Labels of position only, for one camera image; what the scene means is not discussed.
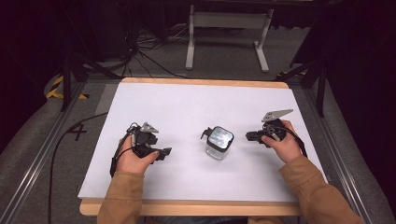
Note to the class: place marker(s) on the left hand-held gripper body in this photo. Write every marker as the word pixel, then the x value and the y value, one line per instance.
pixel 144 139

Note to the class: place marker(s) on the person's right hand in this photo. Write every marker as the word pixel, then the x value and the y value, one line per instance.
pixel 286 147

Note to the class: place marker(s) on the clear jar with black lid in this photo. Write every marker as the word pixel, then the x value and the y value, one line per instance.
pixel 218 142

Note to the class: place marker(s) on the white metal stand frame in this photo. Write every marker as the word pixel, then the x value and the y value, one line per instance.
pixel 229 20

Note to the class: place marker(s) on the aluminium floor rail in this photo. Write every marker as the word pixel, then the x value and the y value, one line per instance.
pixel 339 161
pixel 37 161

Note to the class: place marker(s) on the person's left hand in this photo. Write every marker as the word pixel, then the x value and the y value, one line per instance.
pixel 134 161

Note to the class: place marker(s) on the black tripod stand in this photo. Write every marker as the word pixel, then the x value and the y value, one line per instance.
pixel 314 76
pixel 73 74

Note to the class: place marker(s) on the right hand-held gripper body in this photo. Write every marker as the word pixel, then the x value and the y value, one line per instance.
pixel 274 127

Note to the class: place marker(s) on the white table mat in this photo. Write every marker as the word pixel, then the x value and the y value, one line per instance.
pixel 199 105

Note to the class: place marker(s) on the yellow black floor tape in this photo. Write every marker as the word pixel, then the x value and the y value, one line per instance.
pixel 56 90

